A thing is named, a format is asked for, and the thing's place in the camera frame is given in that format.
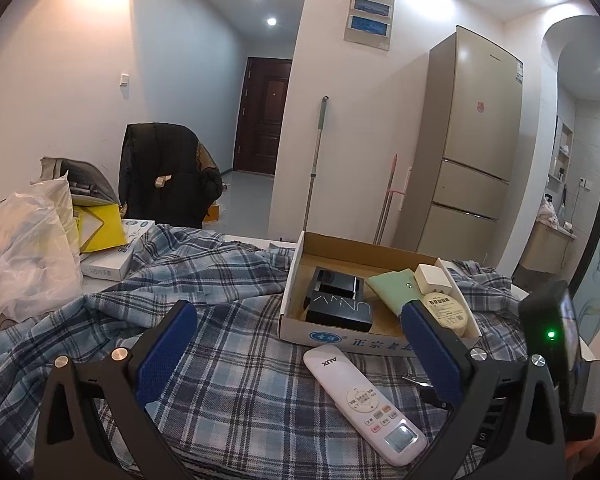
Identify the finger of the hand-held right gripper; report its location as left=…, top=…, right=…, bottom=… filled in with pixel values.
left=420, top=386, right=453, bottom=409

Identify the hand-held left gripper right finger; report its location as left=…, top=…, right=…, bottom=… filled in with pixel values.
left=400, top=299, right=568, bottom=480

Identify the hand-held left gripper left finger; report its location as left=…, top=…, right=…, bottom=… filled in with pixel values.
left=32, top=300, right=200, bottom=480

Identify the pale green pouch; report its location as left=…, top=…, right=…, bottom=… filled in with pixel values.
left=366, top=269, right=423, bottom=317

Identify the white plug adapter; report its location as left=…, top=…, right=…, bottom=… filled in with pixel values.
left=414, top=263, right=453, bottom=295

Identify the cardboard box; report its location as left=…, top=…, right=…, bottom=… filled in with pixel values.
left=279, top=231, right=483, bottom=358

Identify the white remote control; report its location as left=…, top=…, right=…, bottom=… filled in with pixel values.
left=303, top=345, right=427, bottom=467

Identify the black printed rectangular box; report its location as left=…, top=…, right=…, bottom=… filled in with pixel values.
left=305, top=296, right=373, bottom=333

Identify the black frame display box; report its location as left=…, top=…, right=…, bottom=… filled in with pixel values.
left=306, top=266, right=365, bottom=308

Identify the beige tape roll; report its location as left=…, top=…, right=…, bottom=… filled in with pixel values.
left=420, top=291, right=473, bottom=338

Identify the blue plaid blanket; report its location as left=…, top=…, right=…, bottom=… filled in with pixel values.
left=0, top=222, right=531, bottom=480

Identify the beige kitchen counter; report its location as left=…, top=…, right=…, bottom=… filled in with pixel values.
left=520, top=225, right=578, bottom=275

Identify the white flat carton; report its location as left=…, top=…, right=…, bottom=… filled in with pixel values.
left=80, top=242, right=135, bottom=281

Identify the bag on counter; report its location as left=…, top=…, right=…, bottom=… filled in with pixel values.
left=537, top=195, right=561, bottom=228

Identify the blue and white carton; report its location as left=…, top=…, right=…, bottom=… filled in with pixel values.
left=122, top=219, right=156, bottom=253

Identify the yellow paper bag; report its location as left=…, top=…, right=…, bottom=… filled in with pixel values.
left=72, top=202, right=126, bottom=254

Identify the pink broom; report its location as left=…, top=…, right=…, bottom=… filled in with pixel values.
left=372, top=155, right=406, bottom=246

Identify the white plastic bag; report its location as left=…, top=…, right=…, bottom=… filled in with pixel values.
left=0, top=172, right=83, bottom=333

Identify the grey bag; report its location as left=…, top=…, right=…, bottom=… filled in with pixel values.
left=40, top=156, right=118, bottom=207

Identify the black jacket on chair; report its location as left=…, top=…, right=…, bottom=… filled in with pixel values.
left=118, top=122, right=224, bottom=230

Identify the beige refrigerator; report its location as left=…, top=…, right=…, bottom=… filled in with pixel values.
left=394, top=25, right=525, bottom=267

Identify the dark brown door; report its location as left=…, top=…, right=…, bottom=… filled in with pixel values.
left=232, top=57, right=293, bottom=177

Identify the wall niche shelf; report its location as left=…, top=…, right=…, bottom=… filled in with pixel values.
left=547, top=117, right=575, bottom=183

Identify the wall electrical panel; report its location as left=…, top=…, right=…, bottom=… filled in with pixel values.
left=342, top=0, right=396, bottom=51

